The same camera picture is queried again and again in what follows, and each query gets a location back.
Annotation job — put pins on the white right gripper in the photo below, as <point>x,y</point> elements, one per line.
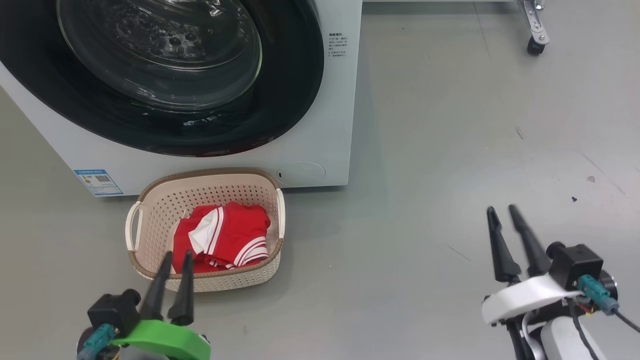
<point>525,297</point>

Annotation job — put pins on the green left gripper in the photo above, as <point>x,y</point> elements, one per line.
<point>165,337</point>

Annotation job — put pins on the red white basketball jersey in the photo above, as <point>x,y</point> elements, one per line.
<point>235,235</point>

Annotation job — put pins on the dark round washing machine door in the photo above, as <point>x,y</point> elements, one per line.
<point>290,100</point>

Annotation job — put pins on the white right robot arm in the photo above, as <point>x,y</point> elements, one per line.
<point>560,345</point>

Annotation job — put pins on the cream perforated laundry basket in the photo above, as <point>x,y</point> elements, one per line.
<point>165,210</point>

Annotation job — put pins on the white front-load washing machine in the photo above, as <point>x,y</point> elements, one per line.
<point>330,125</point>

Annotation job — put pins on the black partition caster wheel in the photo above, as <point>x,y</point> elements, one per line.
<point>535,46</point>

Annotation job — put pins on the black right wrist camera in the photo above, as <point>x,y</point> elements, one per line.
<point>575,265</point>

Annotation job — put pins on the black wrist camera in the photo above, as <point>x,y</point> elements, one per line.
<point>112,312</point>
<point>575,265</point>

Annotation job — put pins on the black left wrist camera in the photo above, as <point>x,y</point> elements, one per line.
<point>112,312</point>

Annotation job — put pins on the metal partition foot bracket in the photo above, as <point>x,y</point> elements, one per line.
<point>535,20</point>

